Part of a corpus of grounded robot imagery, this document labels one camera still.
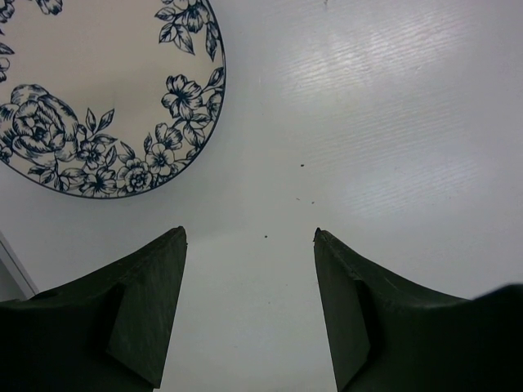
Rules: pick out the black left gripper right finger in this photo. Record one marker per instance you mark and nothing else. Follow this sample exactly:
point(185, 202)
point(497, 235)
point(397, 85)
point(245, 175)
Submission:
point(387, 333)

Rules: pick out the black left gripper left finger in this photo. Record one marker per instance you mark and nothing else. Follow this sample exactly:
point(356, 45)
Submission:
point(107, 331)

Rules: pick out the blue floral plate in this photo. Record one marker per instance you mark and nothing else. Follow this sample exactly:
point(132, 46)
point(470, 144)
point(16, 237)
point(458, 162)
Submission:
point(108, 99)

